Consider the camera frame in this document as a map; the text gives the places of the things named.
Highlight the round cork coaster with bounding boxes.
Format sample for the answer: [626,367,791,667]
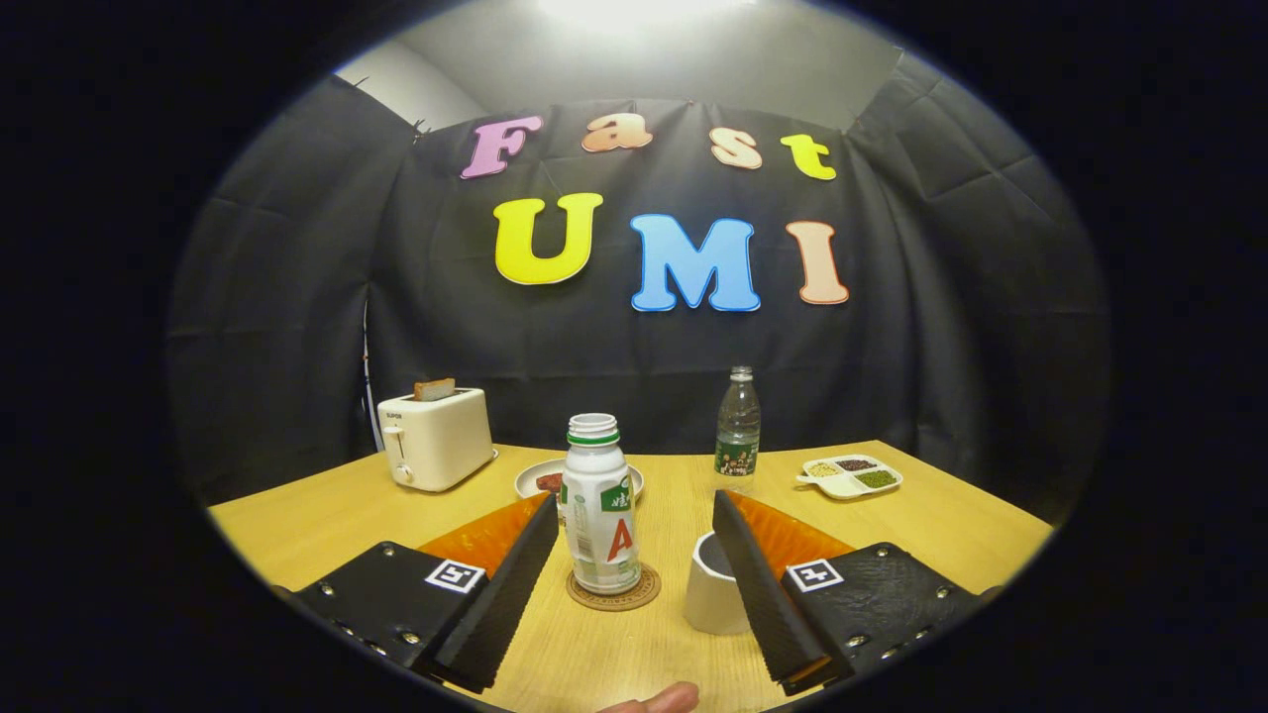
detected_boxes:
[566,563,663,612]

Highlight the white cup wooden handle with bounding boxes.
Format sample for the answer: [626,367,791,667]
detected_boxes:
[684,531,754,636]

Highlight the white juice bottle green label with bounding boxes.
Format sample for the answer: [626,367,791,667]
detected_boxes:
[558,413,642,596]

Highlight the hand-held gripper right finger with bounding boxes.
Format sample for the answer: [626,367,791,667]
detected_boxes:
[711,489,992,696]

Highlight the beige round plate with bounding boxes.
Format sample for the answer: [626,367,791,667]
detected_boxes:
[514,458,646,504]

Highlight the cream toaster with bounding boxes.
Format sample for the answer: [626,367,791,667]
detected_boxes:
[377,387,498,493]

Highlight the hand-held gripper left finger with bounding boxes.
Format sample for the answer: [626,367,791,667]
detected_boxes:
[272,492,560,694]

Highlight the clear plastic water bottle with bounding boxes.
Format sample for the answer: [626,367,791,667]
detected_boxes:
[714,365,763,494]

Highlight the white divided tray with beans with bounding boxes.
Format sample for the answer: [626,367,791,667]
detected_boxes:
[795,454,904,500]

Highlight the wooden table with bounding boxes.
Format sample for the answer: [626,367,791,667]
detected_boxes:
[208,440,1056,713]

